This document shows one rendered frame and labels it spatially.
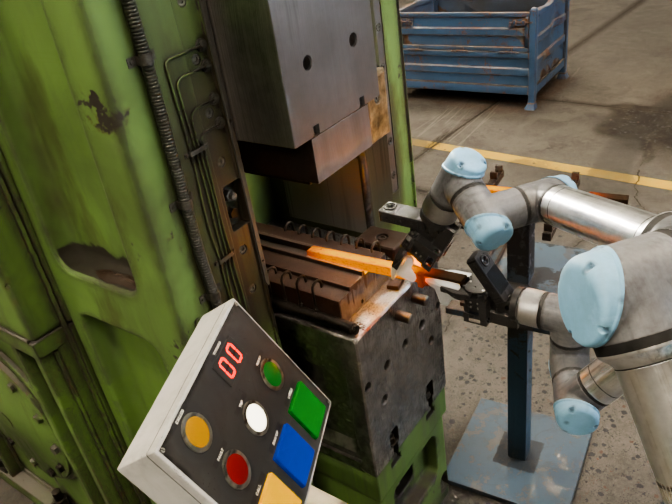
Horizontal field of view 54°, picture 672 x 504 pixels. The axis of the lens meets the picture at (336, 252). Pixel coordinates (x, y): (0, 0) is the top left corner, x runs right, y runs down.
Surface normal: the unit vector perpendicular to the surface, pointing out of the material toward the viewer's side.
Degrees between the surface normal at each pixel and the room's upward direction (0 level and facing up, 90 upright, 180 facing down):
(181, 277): 90
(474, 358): 0
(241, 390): 60
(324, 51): 90
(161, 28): 90
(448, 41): 89
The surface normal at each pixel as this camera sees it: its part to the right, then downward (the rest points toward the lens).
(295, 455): 0.77, -0.44
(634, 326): -0.44, 0.00
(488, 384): -0.14, -0.85
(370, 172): 0.81, 0.21
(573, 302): -0.98, 0.14
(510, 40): -0.55, 0.49
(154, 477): -0.18, 0.54
